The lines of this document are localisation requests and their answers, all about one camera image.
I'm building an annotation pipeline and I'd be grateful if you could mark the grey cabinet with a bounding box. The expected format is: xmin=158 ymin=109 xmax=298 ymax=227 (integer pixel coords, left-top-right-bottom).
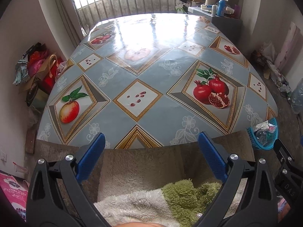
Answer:
xmin=188 ymin=6 xmax=243 ymax=43

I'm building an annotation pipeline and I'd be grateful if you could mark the metal window railing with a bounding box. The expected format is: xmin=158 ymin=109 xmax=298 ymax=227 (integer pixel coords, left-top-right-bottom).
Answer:
xmin=73 ymin=0 xmax=190 ymax=33

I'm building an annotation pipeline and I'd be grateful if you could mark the patterned green cloth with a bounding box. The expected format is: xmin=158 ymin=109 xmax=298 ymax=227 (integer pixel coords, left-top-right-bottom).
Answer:
xmin=13 ymin=58 xmax=30 ymax=86

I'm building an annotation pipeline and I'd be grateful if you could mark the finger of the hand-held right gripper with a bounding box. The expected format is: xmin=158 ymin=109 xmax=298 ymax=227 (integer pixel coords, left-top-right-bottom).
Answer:
xmin=273 ymin=138 xmax=295 ymax=169

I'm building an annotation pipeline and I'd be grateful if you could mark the blue bottle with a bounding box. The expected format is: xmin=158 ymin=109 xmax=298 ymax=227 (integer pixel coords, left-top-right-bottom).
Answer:
xmin=216 ymin=0 xmax=228 ymax=17

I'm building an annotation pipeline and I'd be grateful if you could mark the round metal tin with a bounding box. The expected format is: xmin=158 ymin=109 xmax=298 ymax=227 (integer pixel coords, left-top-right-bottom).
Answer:
xmin=25 ymin=84 xmax=49 ymax=108

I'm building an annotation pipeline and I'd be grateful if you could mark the clear plastic wrap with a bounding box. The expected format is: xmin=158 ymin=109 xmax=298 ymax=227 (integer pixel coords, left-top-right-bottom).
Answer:
xmin=255 ymin=121 xmax=276 ymax=145

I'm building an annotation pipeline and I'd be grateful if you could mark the blue plastic basket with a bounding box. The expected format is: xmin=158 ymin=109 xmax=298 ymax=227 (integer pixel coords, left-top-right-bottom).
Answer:
xmin=246 ymin=117 xmax=279 ymax=151

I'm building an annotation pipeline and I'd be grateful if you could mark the white red print plastic bag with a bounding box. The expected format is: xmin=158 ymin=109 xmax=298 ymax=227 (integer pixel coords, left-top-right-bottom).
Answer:
xmin=259 ymin=41 xmax=276 ymax=63

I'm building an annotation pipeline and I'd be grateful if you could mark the pink rolled mat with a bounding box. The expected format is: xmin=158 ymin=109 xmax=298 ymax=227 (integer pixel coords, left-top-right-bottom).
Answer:
xmin=276 ymin=22 xmax=303 ymax=76

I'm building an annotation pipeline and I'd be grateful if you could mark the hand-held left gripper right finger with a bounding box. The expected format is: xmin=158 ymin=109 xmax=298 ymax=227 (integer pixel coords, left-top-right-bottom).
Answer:
xmin=192 ymin=131 xmax=279 ymax=227

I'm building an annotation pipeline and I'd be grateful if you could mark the white fluffy towel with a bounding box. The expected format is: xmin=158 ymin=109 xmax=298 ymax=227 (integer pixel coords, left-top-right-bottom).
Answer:
xmin=93 ymin=144 xmax=247 ymax=227

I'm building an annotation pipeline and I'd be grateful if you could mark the pink flower print bag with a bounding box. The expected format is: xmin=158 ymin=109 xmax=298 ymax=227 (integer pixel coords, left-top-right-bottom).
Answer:
xmin=0 ymin=173 xmax=30 ymax=218

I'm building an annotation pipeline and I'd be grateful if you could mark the pink red plastic bag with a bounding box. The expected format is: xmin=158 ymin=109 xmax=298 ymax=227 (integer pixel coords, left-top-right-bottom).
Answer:
xmin=27 ymin=50 xmax=49 ymax=76

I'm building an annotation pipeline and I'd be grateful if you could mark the brown paper bag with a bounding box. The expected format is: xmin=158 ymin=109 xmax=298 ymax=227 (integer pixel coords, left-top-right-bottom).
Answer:
xmin=19 ymin=54 xmax=59 ymax=94

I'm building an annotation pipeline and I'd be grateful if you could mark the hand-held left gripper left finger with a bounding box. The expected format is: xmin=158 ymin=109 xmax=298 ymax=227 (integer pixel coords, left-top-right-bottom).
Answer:
xmin=26 ymin=132 xmax=112 ymax=227

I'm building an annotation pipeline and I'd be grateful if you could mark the black cable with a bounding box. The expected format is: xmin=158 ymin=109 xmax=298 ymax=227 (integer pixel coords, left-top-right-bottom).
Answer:
xmin=276 ymin=80 xmax=291 ymax=97

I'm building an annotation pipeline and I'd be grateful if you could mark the large water jug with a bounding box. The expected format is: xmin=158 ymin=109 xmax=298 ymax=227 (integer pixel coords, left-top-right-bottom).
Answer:
xmin=290 ymin=78 xmax=303 ymax=114

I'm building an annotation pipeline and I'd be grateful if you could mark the fruit print tablecloth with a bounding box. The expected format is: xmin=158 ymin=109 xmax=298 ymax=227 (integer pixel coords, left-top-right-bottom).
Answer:
xmin=37 ymin=13 xmax=279 ymax=150

